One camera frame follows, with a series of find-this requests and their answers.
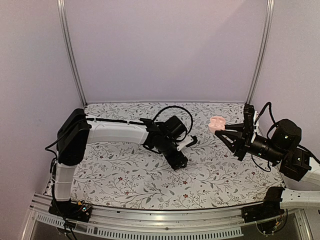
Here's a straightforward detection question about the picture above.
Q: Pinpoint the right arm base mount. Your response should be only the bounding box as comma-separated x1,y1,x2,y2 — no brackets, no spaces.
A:
241,186,288,237

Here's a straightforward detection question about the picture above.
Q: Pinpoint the right aluminium corner post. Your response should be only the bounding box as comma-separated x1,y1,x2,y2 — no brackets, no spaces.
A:
245,0,275,104

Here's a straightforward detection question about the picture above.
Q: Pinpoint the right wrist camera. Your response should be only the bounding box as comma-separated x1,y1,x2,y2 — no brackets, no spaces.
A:
243,104,256,134

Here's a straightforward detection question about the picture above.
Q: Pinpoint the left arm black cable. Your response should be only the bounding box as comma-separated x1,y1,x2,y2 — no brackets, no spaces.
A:
154,105,194,141

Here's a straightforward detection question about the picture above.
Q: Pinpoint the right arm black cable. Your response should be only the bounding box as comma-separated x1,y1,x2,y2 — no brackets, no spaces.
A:
254,101,278,141

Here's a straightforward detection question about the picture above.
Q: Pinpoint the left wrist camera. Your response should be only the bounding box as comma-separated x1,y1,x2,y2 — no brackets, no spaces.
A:
176,135,198,151

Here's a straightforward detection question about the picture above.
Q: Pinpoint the floral patterned table mat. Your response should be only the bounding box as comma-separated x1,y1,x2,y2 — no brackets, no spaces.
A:
70,102,284,210

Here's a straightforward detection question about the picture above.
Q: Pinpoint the left aluminium corner post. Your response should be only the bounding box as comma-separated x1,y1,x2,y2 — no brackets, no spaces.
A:
56,0,88,107

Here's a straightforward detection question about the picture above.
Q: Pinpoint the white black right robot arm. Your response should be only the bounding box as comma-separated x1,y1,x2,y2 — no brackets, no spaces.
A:
214,119,320,218

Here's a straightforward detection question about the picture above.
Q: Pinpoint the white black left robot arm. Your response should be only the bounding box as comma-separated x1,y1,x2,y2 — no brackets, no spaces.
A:
45,108,194,217

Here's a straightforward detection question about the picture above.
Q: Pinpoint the white earbuds charging case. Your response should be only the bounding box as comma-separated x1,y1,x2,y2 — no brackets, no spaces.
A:
208,116,226,134

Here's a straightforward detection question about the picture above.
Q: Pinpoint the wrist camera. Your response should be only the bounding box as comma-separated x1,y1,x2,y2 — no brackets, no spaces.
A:
243,104,256,134
176,135,198,151

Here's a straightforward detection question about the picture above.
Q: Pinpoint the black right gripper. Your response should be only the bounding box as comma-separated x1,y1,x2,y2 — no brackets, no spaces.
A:
215,122,285,165

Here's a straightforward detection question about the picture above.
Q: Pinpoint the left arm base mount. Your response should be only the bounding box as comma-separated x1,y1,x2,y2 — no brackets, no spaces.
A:
48,199,93,223

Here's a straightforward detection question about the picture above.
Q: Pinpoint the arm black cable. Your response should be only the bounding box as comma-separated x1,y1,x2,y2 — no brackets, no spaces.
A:
154,105,194,141
254,101,278,141

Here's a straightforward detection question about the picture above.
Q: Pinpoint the aluminium corner post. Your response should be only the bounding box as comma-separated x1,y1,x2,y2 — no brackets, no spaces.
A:
245,0,275,104
56,0,88,107

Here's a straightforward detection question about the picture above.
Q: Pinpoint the aluminium front rail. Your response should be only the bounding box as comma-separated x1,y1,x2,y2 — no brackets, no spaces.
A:
21,193,316,240

